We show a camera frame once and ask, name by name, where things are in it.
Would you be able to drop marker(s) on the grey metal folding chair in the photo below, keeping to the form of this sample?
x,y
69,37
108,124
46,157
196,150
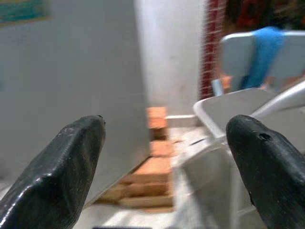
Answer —
x,y
233,102

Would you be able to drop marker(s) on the silver fridge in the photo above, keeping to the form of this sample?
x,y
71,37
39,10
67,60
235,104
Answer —
x,y
71,71

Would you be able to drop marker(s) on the blue cloth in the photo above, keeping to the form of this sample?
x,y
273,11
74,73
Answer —
x,y
264,55

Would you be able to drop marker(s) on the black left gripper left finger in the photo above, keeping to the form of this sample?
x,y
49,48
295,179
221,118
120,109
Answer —
x,y
52,179

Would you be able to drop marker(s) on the pale grey chair backrest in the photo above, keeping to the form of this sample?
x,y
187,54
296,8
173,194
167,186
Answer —
x,y
236,55

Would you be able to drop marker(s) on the orange brick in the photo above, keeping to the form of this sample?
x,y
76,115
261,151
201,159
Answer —
x,y
155,169
161,148
156,117

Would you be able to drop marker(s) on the teal fridge sticker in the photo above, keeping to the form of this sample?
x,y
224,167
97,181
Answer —
x,y
21,10

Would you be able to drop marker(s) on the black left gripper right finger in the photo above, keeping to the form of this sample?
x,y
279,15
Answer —
x,y
269,171

